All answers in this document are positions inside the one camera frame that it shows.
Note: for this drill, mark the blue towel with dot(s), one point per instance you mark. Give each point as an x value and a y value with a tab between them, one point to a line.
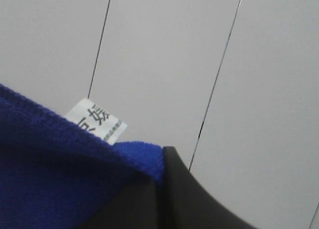
55	175

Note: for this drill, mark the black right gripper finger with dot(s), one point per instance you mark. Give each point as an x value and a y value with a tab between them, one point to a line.
185	204

